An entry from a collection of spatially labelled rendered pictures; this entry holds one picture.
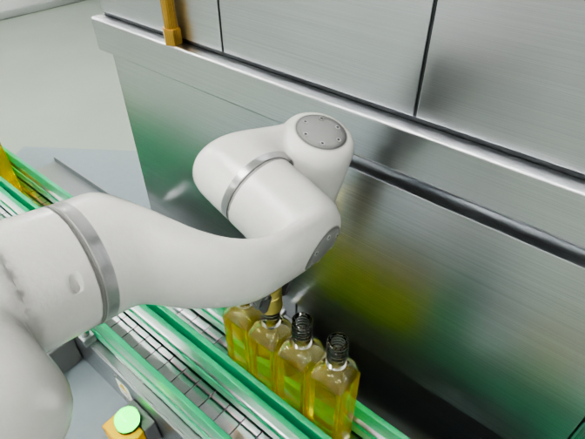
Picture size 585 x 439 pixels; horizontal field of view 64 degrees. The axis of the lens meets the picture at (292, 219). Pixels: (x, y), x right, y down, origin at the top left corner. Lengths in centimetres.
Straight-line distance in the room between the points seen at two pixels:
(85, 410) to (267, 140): 81
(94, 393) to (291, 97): 76
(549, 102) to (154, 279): 39
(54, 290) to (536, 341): 52
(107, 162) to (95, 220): 149
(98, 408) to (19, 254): 83
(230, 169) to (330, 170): 10
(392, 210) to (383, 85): 15
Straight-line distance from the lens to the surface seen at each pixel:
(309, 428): 77
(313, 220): 36
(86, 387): 114
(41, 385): 25
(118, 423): 95
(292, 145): 43
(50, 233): 30
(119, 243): 31
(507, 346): 66
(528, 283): 59
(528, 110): 52
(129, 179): 168
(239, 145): 41
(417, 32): 55
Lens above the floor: 166
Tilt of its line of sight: 40 degrees down
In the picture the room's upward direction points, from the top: straight up
